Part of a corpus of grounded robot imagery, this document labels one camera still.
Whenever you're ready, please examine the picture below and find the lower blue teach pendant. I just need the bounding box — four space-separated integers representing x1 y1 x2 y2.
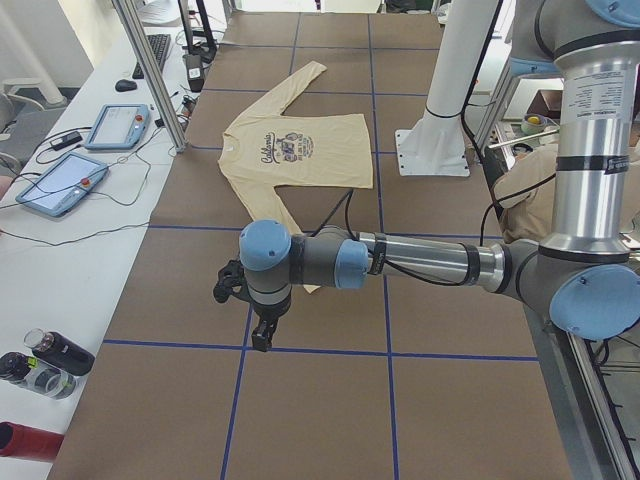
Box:
15 152 109 218

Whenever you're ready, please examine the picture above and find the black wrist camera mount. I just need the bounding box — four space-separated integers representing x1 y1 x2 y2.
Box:
213 259 251 304

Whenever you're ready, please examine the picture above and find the red cylinder bottle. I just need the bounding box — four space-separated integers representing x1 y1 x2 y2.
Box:
1 421 65 463

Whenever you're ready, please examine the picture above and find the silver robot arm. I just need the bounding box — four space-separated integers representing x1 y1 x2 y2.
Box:
231 1 639 351

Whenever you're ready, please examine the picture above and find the blue teach pendant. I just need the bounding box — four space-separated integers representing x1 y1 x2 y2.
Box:
15 152 109 218
84 104 149 151

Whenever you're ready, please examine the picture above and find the cream long-sleeve graphic shirt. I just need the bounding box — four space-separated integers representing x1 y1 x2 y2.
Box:
217 60 374 295

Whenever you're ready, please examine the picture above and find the aluminium frame post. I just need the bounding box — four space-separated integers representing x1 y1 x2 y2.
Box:
112 0 187 153

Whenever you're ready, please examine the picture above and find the black drink bottle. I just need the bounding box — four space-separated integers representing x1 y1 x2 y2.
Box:
23 328 95 376

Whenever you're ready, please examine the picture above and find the black keyboard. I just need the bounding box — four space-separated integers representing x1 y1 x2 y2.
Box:
132 33 171 80

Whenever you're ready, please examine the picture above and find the clear drink bottle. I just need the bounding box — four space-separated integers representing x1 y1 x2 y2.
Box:
1 352 76 400

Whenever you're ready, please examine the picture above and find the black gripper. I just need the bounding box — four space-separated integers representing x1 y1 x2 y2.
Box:
251 302 286 352

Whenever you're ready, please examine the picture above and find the black computer mouse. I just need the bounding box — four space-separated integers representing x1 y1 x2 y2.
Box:
114 79 138 93

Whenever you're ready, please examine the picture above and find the seated person in beige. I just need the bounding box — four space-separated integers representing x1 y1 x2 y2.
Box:
493 144 558 243

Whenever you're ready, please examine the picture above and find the upper blue teach pendant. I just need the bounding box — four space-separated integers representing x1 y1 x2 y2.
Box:
84 104 149 151

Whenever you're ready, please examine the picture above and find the white central mounting column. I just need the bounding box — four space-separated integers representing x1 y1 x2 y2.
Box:
395 0 502 177

